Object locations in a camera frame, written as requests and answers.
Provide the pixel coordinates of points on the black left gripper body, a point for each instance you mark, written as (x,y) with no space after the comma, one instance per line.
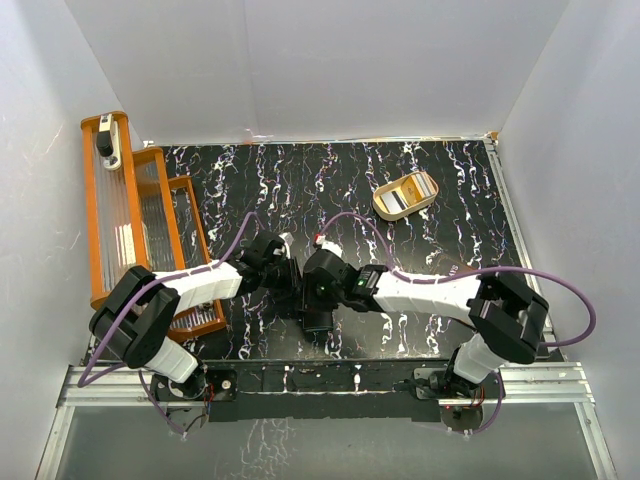
(280,278)

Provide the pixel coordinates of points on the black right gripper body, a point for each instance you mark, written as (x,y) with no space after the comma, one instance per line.
(319,299)

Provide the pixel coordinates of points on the blue credit card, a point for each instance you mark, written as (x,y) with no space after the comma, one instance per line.
(317,321)

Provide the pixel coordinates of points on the white magnetic stripe card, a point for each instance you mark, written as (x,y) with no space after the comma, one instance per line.
(393,202)

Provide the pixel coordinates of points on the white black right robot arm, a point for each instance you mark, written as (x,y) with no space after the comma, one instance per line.
(506,315)

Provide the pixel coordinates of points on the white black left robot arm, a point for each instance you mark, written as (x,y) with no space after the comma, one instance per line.
(134,321)

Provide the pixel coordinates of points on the white stack of cards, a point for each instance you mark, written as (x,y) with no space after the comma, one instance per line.
(416,188)

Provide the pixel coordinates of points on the orange tiered acrylic rack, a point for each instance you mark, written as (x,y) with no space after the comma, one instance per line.
(137,215)

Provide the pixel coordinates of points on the white device on rack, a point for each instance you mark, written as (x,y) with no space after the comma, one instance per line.
(108,143)

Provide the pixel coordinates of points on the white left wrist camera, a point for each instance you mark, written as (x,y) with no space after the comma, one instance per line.
(285,249)

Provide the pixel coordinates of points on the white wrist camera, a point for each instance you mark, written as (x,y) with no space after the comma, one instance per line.
(321,242)
(285,249)

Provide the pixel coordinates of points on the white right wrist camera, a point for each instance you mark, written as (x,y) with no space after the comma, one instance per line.
(321,242)

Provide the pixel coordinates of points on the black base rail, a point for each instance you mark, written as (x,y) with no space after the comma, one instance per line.
(335,389)

